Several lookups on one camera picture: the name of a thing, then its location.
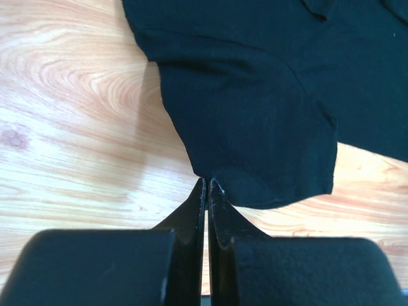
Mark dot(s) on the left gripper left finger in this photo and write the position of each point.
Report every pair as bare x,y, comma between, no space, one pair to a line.
183,283

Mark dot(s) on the black t-shirt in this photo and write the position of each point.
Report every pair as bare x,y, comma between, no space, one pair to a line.
262,92

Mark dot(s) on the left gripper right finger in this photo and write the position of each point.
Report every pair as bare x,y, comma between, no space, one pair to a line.
231,239

